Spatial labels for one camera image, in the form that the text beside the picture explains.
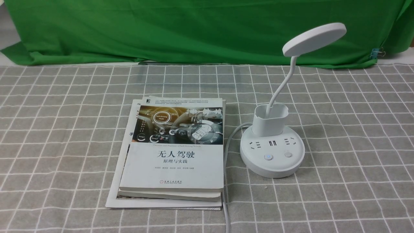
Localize bottom large white book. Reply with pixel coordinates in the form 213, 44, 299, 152
105, 99, 222, 211

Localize top self-driving book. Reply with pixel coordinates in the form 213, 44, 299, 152
119, 95, 224, 193

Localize blue binder clip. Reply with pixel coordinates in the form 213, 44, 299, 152
369, 47, 386, 60

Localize white lamp power cable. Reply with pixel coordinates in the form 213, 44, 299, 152
221, 122, 253, 233

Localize green backdrop cloth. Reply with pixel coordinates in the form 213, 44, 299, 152
1, 0, 413, 68

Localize white desk lamp socket base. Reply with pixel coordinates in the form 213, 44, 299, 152
240, 22, 347, 179

